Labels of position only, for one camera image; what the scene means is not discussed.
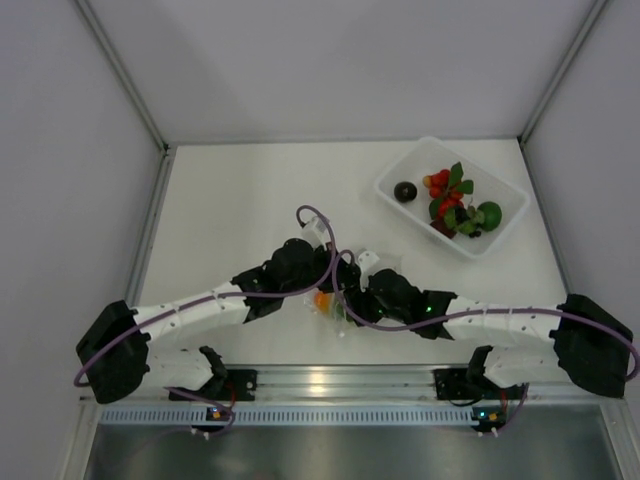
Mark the dark purple fake plum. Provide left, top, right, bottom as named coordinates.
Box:
left=393, top=181, right=418, bottom=204

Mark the fake strawberry bunch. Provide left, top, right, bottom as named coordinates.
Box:
left=422, top=162, right=475, bottom=220

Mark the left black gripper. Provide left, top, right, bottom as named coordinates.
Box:
left=282, top=242, right=364, bottom=298

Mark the aluminium mounting rail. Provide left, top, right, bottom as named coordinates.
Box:
left=79, top=363, right=626, bottom=402

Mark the slotted grey cable duct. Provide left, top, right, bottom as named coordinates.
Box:
left=99, top=405, right=504, bottom=427

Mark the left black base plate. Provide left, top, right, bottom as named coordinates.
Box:
left=179, top=368, right=257, bottom=402

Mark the left frame post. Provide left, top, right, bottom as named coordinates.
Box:
left=72, top=0, right=169, bottom=152

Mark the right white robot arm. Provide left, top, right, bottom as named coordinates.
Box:
left=342, top=269, right=639, bottom=399

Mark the clear zip top bag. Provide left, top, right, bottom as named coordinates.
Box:
left=302, top=246, right=406, bottom=341

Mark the dark fake grape bunch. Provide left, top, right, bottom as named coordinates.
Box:
left=442, top=201, right=486, bottom=238

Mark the purple cable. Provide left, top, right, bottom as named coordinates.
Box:
left=72, top=204, right=337, bottom=436
left=331, top=249, right=640, bottom=436

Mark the frame post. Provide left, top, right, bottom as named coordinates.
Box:
left=72, top=0, right=169, bottom=152
left=518, top=0, right=611, bottom=147

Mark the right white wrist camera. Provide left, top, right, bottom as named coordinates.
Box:
left=356, top=250, right=381, bottom=277

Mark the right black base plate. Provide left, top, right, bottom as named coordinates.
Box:
left=433, top=368, right=498, bottom=403

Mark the white plastic basket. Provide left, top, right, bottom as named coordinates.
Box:
left=374, top=137, right=530, bottom=260

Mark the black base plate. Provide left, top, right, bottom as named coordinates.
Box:
left=179, top=368, right=257, bottom=402
left=433, top=368, right=498, bottom=403

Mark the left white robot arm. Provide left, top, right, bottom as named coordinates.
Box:
left=74, top=238, right=361, bottom=404

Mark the right frame post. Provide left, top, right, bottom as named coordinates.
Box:
left=518, top=0, right=611, bottom=147

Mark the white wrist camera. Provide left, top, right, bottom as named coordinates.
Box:
left=301, top=216, right=330, bottom=249
left=356, top=250, right=381, bottom=277

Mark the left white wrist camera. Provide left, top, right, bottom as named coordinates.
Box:
left=301, top=216, right=330, bottom=249

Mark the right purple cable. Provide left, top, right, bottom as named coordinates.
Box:
left=331, top=249, right=640, bottom=436

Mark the dark red fake fruit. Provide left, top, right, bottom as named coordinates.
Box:
left=430, top=219, right=457, bottom=239

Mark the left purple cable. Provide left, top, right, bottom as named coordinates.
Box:
left=72, top=204, right=337, bottom=436

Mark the orange fake fruit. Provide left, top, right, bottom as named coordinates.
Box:
left=313, top=291, right=333, bottom=314

